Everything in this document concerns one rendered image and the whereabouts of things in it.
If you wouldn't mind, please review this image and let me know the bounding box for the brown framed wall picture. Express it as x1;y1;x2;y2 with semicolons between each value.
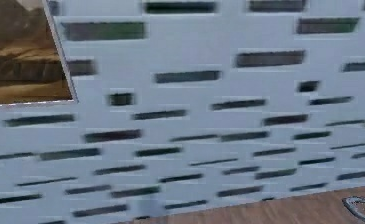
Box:
0;0;79;108

